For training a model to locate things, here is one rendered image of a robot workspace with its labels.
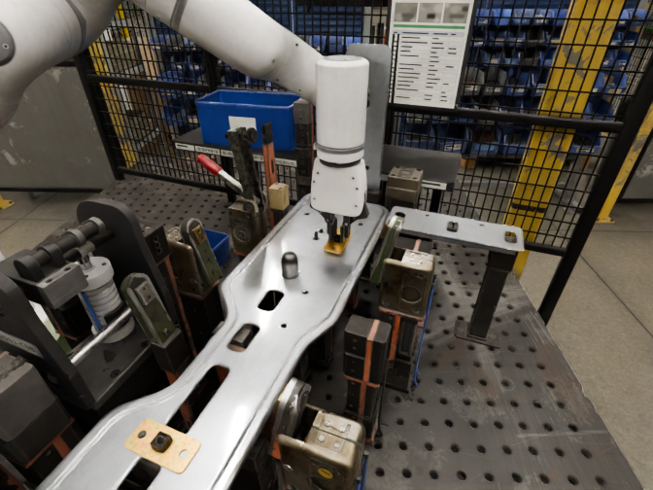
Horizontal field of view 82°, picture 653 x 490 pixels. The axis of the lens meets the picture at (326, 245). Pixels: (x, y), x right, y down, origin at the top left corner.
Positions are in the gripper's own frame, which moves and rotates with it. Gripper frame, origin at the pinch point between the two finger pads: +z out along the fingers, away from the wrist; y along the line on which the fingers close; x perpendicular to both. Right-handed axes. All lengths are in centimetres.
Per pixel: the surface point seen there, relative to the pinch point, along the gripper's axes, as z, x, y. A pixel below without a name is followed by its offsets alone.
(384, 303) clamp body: 9.1, -8.0, 12.3
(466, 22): -33, 55, 14
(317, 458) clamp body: -0.5, -43.1, 13.0
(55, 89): 14, 117, -238
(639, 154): 52, 243, 131
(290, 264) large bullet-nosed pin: 0.1, -13.9, -4.2
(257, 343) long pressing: 3.2, -29.4, -2.2
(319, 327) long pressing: 3.5, -22.8, 5.0
